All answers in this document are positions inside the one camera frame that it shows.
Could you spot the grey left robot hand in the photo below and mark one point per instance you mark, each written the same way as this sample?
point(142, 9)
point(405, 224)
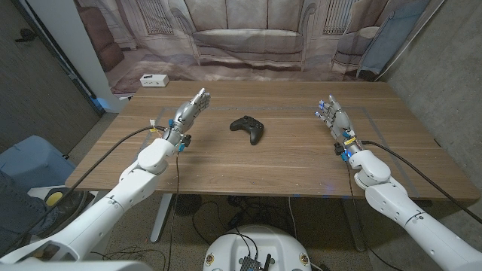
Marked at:
point(186, 114)

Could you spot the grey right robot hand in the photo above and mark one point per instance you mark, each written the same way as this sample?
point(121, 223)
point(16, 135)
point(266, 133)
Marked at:
point(342, 123)

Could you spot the black game controller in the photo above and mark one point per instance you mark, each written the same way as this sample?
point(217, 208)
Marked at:
point(254, 131)

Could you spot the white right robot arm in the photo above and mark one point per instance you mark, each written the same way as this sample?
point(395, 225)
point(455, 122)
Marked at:
point(399, 211)

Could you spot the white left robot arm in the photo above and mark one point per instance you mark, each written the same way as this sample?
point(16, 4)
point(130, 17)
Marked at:
point(124, 192)

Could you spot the white robot shoulder cover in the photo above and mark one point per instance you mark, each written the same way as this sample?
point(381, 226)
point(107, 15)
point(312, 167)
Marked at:
point(75, 266)

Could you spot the white power outlet box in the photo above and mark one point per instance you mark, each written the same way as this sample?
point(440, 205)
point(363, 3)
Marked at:
point(154, 80)

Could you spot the round black floor fan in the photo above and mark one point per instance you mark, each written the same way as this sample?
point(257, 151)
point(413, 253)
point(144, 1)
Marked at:
point(186, 205)

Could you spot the printed sofa room backdrop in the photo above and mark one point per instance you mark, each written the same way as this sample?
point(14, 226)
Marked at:
point(248, 37)

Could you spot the grey table leg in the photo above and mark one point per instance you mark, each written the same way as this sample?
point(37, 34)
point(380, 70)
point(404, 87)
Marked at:
point(354, 226)

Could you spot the white table leg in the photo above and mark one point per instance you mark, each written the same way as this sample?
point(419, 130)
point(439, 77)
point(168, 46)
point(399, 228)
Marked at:
point(162, 218)

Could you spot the white backdrop stand pole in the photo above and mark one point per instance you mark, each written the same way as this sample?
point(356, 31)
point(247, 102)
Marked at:
point(410, 39)

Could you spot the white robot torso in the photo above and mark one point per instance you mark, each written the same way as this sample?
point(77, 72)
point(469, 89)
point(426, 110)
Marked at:
point(271, 244)

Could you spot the black yellow foot pedal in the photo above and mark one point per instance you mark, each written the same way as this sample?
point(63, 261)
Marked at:
point(54, 198)

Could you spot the black computer board with antenna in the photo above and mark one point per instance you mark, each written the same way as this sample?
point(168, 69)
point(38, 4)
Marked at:
point(248, 264)

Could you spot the blue grey chair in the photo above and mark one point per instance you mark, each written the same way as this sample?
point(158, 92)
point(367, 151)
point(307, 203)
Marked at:
point(30, 162)

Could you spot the person leg in jeans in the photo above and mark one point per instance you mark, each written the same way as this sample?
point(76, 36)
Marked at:
point(19, 211)

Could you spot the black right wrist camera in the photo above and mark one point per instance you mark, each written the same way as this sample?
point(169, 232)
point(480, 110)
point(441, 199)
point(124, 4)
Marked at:
point(339, 149)

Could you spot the white wall panel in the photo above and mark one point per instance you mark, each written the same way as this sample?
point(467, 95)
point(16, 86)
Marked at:
point(71, 45)

